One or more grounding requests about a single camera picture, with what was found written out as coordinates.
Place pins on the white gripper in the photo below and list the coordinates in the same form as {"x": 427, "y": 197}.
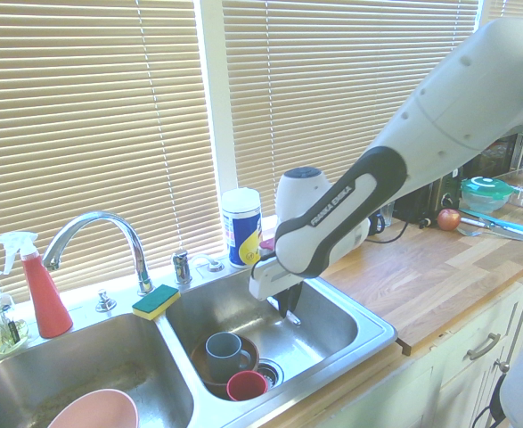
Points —
{"x": 270, "y": 281}

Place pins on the silver metal fork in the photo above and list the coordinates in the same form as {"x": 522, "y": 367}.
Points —
{"x": 294, "y": 318}

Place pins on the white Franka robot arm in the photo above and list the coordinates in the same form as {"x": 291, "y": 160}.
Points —
{"x": 354, "y": 209}

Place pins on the stainless steel double sink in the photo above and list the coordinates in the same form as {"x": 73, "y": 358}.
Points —
{"x": 323, "y": 321}

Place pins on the metal sink drain strainer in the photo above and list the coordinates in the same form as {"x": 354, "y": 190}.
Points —
{"x": 272, "y": 372}

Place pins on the white sink hole cap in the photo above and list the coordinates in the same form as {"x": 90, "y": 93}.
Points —
{"x": 214, "y": 266}

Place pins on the chrome sink side dispenser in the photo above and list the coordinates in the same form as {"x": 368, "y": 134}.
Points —
{"x": 182, "y": 267}

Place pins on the chrome sink knob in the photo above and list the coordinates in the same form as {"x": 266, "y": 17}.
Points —
{"x": 105, "y": 303}

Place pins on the brown wooden bowl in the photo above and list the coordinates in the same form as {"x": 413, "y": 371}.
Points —
{"x": 250, "y": 350}

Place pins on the grey mug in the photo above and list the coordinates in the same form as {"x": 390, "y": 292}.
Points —
{"x": 223, "y": 356}

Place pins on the white wipes canister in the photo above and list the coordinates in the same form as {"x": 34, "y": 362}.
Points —
{"x": 243, "y": 227}

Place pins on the red cup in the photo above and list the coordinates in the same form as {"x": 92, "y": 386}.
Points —
{"x": 245, "y": 388}

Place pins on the clear drinking glass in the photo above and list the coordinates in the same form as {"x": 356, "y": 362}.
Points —
{"x": 386, "y": 215}

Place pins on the yellow green sponge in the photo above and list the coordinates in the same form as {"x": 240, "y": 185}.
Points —
{"x": 156, "y": 301}

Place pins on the black toaster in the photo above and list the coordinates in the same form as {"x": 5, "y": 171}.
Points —
{"x": 421, "y": 203}

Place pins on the chrome curved faucet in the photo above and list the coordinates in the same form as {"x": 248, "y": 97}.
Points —
{"x": 127, "y": 229}

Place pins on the red apple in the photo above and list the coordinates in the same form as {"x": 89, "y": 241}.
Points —
{"x": 449, "y": 219}

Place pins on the silver spoon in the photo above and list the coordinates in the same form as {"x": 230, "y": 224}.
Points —
{"x": 468, "y": 232}

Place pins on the cream kitchen cabinet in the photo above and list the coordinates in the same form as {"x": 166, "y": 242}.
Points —
{"x": 466, "y": 379}

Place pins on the white marker pen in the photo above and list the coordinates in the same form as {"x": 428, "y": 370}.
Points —
{"x": 475, "y": 221}

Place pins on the pink bowl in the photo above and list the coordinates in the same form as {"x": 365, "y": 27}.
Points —
{"x": 96, "y": 410}

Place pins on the clear container green lid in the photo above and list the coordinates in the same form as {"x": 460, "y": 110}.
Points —
{"x": 486, "y": 194}

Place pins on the medium beige window blind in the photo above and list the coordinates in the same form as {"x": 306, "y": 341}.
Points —
{"x": 332, "y": 80}

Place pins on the red spray bottle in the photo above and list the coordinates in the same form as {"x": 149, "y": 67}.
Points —
{"x": 45, "y": 298}

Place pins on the black microwave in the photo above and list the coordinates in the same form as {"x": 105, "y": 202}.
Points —
{"x": 501, "y": 153}

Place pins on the wide beige window blind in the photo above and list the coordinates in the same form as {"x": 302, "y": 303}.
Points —
{"x": 87, "y": 111}

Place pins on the round yellow liquid bottle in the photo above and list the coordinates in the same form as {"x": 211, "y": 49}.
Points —
{"x": 9, "y": 334}

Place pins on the narrow beige window blind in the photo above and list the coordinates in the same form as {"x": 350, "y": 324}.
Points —
{"x": 492, "y": 9}

